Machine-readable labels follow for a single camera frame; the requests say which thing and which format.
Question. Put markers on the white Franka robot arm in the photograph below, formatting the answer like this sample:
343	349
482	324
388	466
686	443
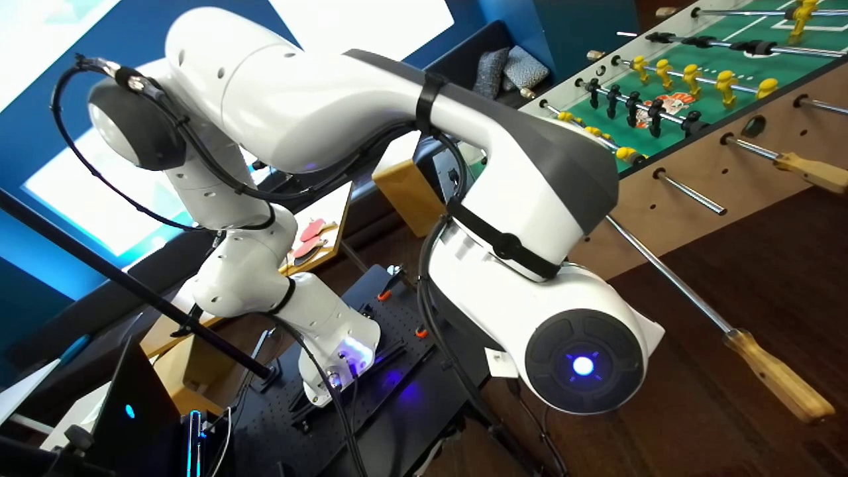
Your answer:
291	96

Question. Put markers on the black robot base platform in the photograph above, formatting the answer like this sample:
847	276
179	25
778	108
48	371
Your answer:
413	405

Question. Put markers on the steel rod three yellow players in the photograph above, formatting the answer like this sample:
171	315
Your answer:
693	193

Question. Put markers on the wooden foosball table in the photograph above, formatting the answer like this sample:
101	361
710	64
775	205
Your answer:
751	180

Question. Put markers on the steel rod five yellow players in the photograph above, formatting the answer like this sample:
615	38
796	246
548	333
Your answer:
727	86

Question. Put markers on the steel rod two black players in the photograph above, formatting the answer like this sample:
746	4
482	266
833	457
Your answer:
778	375

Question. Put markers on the steel rod three black players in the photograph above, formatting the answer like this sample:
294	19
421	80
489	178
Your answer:
751	46

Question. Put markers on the steel rod five black players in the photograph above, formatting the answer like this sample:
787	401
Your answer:
817	173

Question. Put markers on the steel rod two yellow players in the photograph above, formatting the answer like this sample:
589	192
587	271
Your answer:
799	21

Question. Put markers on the wooden cube white lid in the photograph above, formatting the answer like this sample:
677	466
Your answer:
411	200

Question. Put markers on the wooden tray red items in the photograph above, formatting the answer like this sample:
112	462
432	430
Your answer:
310	241

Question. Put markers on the dark grey cushion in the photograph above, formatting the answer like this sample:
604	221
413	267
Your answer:
490	75

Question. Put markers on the light grey cushion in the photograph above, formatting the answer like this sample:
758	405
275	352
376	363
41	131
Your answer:
529	66

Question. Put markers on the bright window pane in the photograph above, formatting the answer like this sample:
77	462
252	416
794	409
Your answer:
42	35
372	21
89	212

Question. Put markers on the brown cardboard box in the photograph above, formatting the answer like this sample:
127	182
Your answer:
199	371

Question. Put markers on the black diagonal stand pole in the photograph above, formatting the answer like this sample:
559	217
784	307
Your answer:
107	267

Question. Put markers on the black laptop screen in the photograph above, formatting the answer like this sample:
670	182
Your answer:
134	414

